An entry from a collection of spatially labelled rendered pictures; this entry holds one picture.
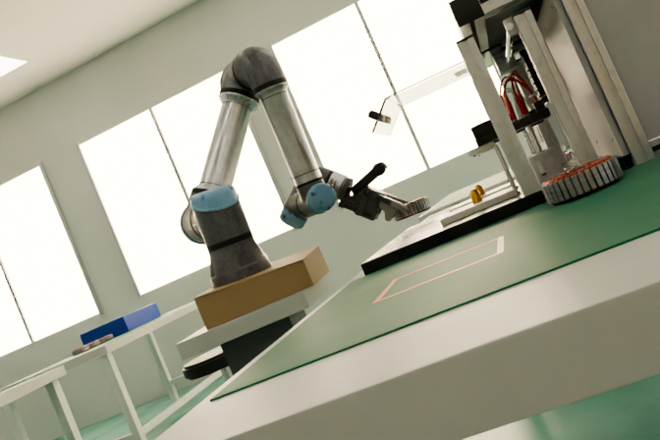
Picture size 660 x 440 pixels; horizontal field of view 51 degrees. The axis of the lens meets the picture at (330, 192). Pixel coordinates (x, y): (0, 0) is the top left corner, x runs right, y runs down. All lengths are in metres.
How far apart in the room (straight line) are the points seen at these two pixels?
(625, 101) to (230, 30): 5.71
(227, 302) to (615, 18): 0.99
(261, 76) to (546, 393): 1.48
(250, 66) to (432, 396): 1.48
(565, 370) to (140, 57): 6.74
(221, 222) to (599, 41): 0.94
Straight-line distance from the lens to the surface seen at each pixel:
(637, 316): 0.44
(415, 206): 1.89
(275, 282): 1.60
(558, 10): 1.22
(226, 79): 1.96
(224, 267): 1.69
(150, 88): 6.98
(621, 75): 1.21
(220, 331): 1.62
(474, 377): 0.44
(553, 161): 1.37
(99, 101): 7.25
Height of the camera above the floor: 0.85
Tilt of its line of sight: 3 degrees up
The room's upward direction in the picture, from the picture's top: 23 degrees counter-clockwise
